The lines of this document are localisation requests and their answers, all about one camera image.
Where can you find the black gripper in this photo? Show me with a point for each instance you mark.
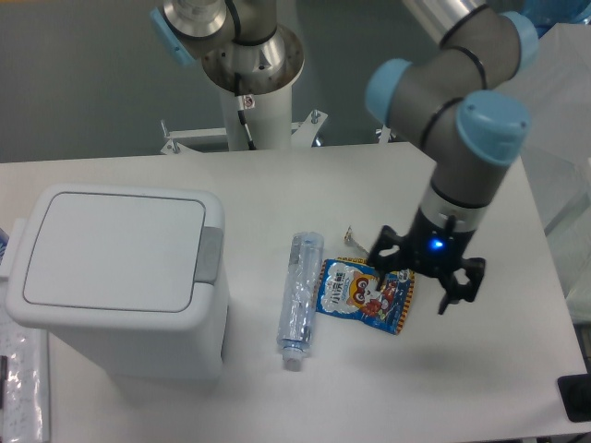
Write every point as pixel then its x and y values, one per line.
pixel 432 251

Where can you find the white plastic trash can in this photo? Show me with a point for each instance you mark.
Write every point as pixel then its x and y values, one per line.
pixel 131 277

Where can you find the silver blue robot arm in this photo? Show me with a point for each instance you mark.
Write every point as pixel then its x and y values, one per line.
pixel 449 108

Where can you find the blue snack bag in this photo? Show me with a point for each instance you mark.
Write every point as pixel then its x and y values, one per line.
pixel 350 289

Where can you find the small torn wrapper piece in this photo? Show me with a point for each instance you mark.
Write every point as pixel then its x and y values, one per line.
pixel 350 241

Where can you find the crushed clear plastic bottle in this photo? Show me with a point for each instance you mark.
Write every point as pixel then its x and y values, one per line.
pixel 299 299

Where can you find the black device at edge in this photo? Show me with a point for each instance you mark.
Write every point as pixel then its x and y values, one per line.
pixel 575 396

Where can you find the blue water jug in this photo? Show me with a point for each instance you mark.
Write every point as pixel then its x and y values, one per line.
pixel 547 13

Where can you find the white pedestal base frame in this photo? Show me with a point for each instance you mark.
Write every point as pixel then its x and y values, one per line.
pixel 303 135

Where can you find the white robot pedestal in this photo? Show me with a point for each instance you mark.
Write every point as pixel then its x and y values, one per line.
pixel 255 81

